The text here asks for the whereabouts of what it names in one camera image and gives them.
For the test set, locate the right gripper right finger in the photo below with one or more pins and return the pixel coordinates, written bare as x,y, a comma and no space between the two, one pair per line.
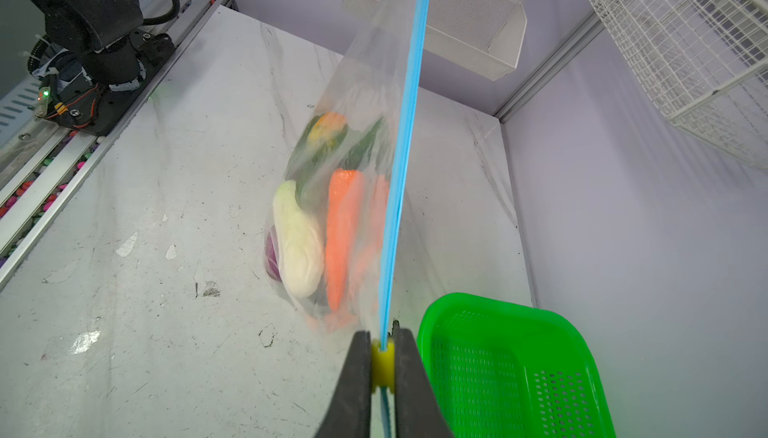
417,413

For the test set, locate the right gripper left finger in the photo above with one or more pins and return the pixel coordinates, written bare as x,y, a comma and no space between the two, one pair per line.
349,411

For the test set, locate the green plastic basket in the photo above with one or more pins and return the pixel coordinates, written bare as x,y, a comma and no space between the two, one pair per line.
499,369

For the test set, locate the white toy radish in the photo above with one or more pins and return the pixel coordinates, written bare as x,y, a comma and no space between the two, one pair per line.
299,242

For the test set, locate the purple toy onion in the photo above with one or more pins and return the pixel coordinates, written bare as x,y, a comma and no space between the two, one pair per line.
271,256

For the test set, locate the clear zip bag blue zipper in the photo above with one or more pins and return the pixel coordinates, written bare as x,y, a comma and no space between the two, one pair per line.
377,77

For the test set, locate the orange toy carrot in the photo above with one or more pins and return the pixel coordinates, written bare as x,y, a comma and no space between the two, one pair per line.
345,194

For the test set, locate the green toy leafy vegetable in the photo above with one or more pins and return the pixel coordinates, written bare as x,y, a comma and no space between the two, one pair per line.
367,147

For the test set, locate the yellow green toy corn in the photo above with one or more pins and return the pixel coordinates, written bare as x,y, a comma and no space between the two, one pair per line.
324,134

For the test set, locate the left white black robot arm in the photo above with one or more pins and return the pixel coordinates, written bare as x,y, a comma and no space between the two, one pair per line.
97,33

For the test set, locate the aluminium front rail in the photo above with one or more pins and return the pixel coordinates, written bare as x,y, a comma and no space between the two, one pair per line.
52,162

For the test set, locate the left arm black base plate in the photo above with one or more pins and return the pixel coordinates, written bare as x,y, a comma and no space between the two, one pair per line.
70,97

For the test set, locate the white wire wall basket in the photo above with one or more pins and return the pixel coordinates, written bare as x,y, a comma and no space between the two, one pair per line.
702,63

